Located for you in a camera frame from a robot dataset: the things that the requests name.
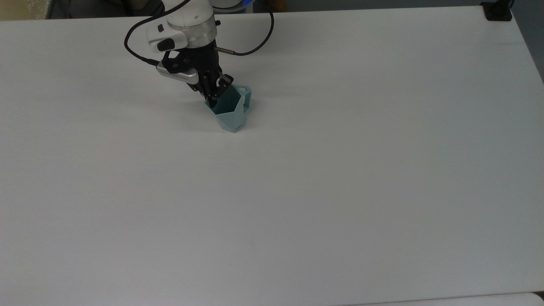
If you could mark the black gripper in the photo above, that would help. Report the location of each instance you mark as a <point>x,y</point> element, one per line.
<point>197,57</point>

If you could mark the light teal faceted cup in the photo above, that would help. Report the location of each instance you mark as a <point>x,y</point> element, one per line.
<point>231,112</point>

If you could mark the beige board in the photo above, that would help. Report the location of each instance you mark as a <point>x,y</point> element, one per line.
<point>23,9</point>

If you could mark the black table clamp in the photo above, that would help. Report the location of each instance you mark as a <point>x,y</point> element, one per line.
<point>497,10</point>

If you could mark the white adjacent table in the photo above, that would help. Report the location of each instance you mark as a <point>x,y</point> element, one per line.
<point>459,299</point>

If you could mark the silver camera bar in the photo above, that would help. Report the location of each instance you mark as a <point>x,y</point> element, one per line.
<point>178,75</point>

